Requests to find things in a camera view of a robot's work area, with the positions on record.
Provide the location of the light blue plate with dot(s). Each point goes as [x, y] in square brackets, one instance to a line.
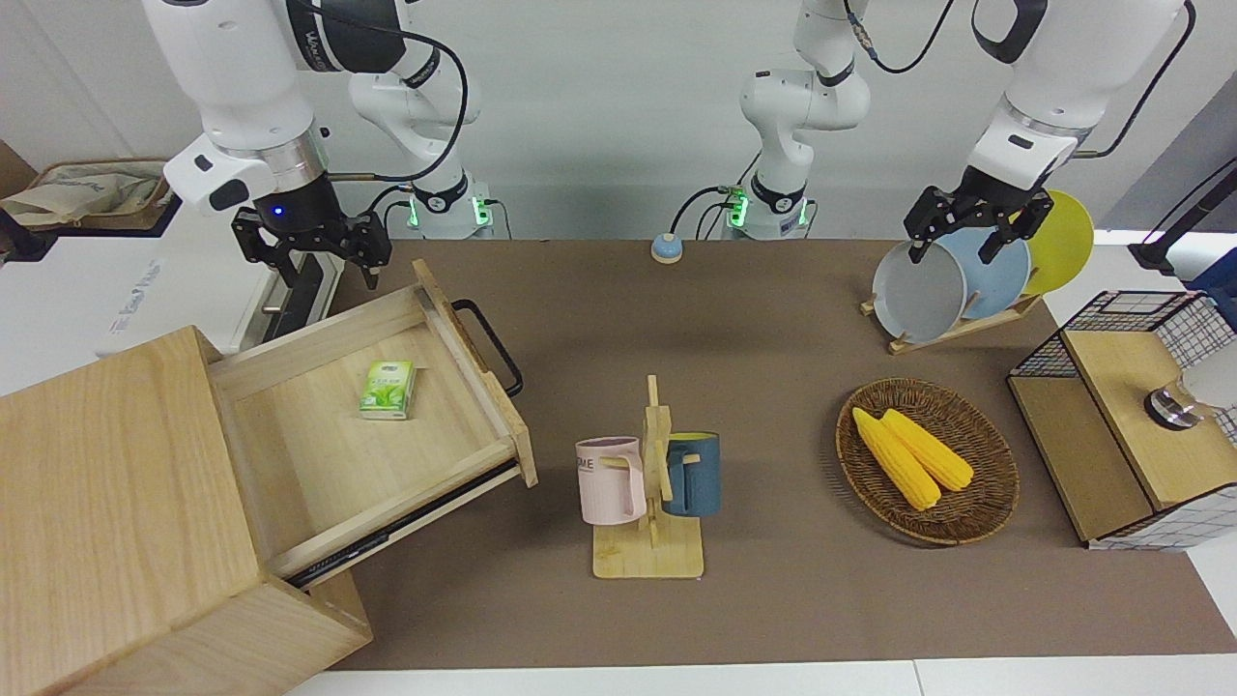
[995, 280]

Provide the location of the light wooden cabinet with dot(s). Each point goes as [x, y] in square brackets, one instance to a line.
[106, 503]

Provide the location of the brown wicker basket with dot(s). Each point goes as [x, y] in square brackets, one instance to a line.
[976, 507]

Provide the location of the blue object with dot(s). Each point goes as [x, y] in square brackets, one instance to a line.
[1220, 285]

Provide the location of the black stand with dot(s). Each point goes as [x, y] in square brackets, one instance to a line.
[1160, 253]

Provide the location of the wooden mug rack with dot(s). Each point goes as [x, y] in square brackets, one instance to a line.
[647, 556]

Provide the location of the wooden dish rack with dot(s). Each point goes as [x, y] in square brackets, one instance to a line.
[966, 329]

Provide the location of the yellow plate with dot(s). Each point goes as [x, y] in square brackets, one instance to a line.
[1063, 246]

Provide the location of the yellow corn cob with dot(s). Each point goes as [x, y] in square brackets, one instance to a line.
[933, 454]
[899, 464]

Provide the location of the beige paper bag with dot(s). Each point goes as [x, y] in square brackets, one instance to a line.
[77, 188]

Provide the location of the green tissue pack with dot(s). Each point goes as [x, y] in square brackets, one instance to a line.
[388, 390]

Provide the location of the clear glass with metal base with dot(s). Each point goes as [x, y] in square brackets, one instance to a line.
[1174, 408]

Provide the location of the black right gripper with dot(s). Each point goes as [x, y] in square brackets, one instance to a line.
[300, 217]

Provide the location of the grey plate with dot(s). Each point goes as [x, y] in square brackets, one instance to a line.
[918, 295]

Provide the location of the brown table mat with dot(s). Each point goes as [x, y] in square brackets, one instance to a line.
[773, 619]

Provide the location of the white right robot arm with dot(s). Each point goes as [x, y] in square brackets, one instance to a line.
[232, 68]

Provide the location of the blue mug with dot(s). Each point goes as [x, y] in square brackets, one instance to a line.
[698, 478]

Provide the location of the pink mug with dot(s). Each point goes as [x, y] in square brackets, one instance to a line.
[609, 488]

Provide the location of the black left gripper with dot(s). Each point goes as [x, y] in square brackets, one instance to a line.
[988, 198]

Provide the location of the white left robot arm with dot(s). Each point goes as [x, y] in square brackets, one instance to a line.
[1063, 58]

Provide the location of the white toaster oven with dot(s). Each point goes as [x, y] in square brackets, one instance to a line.
[77, 300]

